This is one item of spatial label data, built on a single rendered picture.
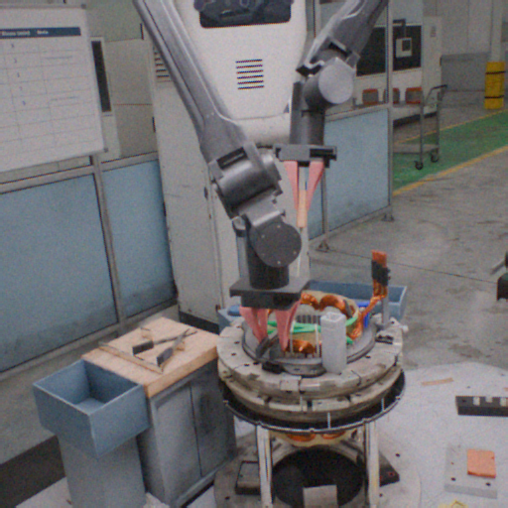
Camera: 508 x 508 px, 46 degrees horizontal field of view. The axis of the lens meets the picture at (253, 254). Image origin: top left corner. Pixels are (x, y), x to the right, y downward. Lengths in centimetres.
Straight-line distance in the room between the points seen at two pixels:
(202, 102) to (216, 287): 264
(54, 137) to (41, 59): 37
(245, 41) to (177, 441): 82
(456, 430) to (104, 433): 75
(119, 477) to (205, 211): 232
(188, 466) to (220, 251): 222
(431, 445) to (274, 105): 80
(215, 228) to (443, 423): 212
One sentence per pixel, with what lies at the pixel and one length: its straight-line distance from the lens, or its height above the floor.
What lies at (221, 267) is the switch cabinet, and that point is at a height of 46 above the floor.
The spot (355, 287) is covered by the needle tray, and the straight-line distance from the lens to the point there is 137.
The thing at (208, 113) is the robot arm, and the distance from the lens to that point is 79.
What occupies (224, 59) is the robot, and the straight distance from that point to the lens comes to 134.
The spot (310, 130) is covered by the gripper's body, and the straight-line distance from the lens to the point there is 97.
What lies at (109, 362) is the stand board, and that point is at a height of 106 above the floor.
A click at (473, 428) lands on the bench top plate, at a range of 141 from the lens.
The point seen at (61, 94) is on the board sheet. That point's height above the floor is 145.
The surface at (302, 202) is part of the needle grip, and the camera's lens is 97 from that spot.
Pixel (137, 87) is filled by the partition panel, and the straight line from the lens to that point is 352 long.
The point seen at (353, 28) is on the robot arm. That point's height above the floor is 160.
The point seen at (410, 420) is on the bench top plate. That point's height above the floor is 78.
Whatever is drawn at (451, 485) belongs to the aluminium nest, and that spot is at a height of 79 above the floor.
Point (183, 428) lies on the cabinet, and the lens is 114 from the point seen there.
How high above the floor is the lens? 157
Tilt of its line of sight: 19 degrees down
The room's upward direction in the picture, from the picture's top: 5 degrees counter-clockwise
